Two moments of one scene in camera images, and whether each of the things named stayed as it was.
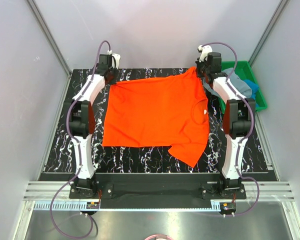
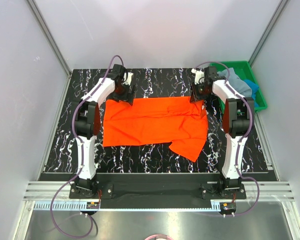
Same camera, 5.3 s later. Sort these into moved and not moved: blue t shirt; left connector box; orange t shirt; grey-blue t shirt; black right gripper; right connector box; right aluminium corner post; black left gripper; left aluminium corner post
Moved: black left gripper; orange t shirt; black right gripper
Not moved: left aluminium corner post; right aluminium corner post; blue t shirt; right connector box; left connector box; grey-blue t shirt
